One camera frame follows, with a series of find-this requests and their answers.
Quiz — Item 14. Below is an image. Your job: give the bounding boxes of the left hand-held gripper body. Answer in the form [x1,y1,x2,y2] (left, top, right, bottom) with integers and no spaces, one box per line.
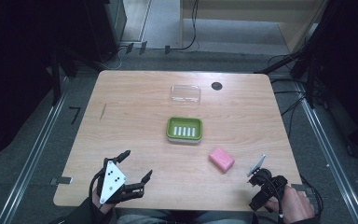
[96,157,145,205]

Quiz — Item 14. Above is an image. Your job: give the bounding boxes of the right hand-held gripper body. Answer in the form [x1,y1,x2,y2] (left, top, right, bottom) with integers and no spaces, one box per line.
[246,154,289,213]

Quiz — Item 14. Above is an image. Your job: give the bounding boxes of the person's left hand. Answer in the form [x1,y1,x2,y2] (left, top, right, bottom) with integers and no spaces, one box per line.
[91,188,115,216]

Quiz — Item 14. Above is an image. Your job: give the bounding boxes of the person's right hand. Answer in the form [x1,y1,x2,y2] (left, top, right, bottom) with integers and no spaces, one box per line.
[265,184,316,224]

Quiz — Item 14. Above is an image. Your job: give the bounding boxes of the pink soap bar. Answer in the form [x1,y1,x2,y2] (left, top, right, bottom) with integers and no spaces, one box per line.
[208,147,236,174]

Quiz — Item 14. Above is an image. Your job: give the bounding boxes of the green soap dish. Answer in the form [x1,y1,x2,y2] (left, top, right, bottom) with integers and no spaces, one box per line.
[165,116,203,145]

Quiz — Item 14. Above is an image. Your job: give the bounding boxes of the clear plastic lid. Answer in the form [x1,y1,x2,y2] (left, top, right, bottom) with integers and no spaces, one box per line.
[169,84,202,105]

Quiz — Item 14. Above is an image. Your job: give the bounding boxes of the black metal stand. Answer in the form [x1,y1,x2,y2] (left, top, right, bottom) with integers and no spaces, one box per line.
[49,46,79,106]
[254,34,325,109]

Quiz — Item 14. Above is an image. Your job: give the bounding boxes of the black cabinet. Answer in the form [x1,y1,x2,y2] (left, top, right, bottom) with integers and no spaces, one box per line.
[83,0,128,63]

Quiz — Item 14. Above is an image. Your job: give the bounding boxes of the light wooden furniture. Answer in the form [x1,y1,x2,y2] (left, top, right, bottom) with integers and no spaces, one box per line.
[180,0,329,54]

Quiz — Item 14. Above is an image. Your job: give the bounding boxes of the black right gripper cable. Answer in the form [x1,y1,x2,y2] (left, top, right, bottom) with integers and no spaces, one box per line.
[259,172,285,218]

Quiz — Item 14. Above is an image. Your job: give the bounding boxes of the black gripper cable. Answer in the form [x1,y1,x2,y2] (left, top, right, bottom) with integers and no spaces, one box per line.
[88,169,104,200]
[259,172,285,218]

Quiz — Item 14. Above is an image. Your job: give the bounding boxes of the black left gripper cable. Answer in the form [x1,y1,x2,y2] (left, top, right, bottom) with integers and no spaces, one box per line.
[88,169,104,200]

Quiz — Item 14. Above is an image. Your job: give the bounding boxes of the metal table bracket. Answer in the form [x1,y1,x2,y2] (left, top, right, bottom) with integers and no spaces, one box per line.
[49,175,74,186]

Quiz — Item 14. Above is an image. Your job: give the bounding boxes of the metal floor rail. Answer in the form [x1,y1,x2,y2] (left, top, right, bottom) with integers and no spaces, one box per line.
[295,82,358,224]
[0,76,71,224]

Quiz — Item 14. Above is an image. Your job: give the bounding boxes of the black floor cables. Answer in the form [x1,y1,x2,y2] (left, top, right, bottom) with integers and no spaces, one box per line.
[267,53,310,139]

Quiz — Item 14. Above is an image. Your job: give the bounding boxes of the white floor cable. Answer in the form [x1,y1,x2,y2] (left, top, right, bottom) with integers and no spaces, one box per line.
[101,45,131,71]

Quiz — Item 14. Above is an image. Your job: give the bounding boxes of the black hanging cable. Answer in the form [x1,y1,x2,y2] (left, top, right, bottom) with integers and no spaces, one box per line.
[165,0,200,55]

